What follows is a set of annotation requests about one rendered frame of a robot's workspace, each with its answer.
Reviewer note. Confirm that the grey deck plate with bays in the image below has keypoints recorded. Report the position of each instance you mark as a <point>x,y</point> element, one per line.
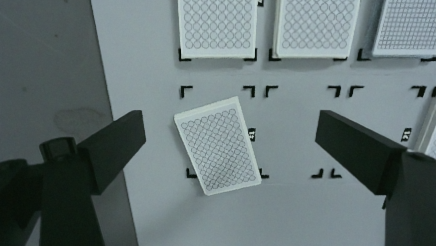
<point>137,47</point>

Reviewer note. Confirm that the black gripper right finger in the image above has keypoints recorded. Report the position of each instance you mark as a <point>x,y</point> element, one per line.
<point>386,168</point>

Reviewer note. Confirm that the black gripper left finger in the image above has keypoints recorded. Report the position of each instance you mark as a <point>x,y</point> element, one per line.
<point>68,175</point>

